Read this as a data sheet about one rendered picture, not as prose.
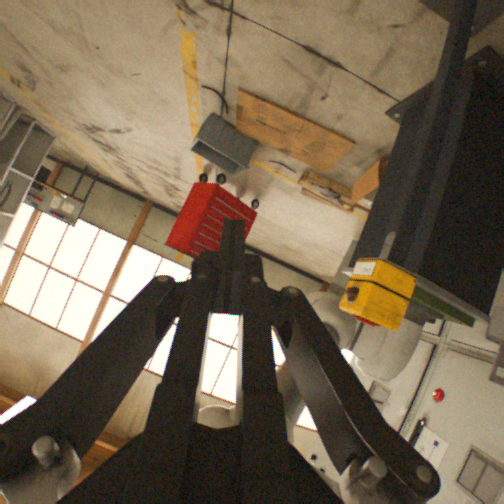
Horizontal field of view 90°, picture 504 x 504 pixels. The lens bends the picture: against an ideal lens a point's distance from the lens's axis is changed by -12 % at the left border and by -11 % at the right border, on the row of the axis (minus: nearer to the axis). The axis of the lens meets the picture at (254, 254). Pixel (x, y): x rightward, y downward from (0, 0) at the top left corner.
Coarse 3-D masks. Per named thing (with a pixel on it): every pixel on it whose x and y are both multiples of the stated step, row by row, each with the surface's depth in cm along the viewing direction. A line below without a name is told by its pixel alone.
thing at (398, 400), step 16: (432, 336) 134; (416, 352) 137; (432, 352) 129; (352, 368) 182; (416, 368) 132; (432, 368) 125; (368, 384) 160; (384, 384) 148; (400, 384) 137; (416, 384) 127; (384, 400) 142; (400, 400) 132; (416, 400) 125; (384, 416) 137; (400, 416) 127; (400, 432) 124
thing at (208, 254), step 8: (200, 256) 17; (208, 256) 17; (216, 256) 17; (176, 288) 14; (184, 288) 14; (176, 296) 13; (184, 296) 13; (168, 304) 13; (176, 304) 13; (160, 312) 13; (168, 312) 14; (176, 312) 14
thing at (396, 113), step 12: (468, 60) 76; (480, 60) 74; (492, 60) 72; (468, 72) 80; (480, 72) 78; (492, 72) 75; (432, 84) 91; (492, 84) 79; (408, 96) 103; (420, 96) 99; (396, 108) 111; (408, 108) 108; (396, 120) 118
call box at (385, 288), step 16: (352, 272) 51; (368, 272) 46; (384, 272) 44; (400, 272) 44; (368, 288) 44; (384, 288) 44; (400, 288) 44; (352, 304) 46; (368, 304) 43; (384, 304) 44; (400, 304) 44; (368, 320) 45; (384, 320) 44; (400, 320) 44
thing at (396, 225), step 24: (432, 0) 65; (456, 0) 56; (480, 0) 59; (456, 24) 52; (480, 24) 65; (456, 48) 51; (456, 72) 51; (432, 96) 53; (432, 120) 49; (432, 144) 49; (408, 168) 51; (432, 168) 48; (408, 192) 48; (408, 216) 47; (384, 240) 50; (408, 240) 47
